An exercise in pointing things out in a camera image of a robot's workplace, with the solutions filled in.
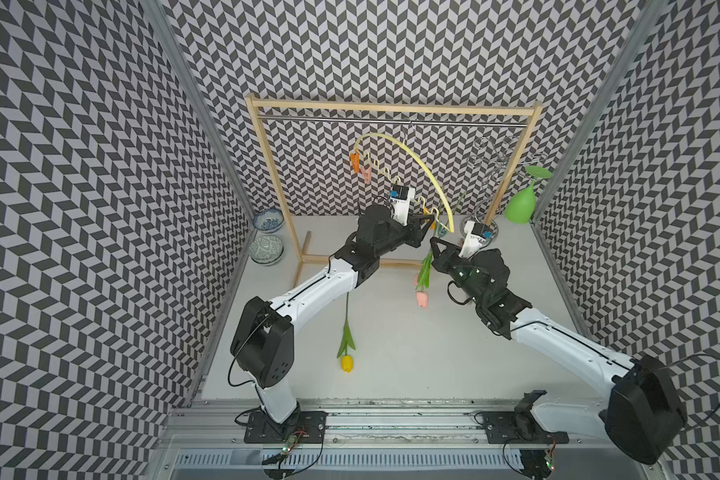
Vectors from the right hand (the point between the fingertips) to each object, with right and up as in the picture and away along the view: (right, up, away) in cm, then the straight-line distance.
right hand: (429, 243), depth 76 cm
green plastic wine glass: (+30, +11, +13) cm, 35 cm away
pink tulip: (-2, -13, -2) cm, 14 cm away
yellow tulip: (-22, -33, +6) cm, 40 cm away
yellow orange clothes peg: (0, +5, -4) cm, 6 cm away
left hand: (+1, +6, -1) cm, 6 cm away
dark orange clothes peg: (-21, +28, +24) cm, 43 cm away
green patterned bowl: (-53, -3, +29) cm, 60 cm away
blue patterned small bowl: (-56, +9, +40) cm, 69 cm away
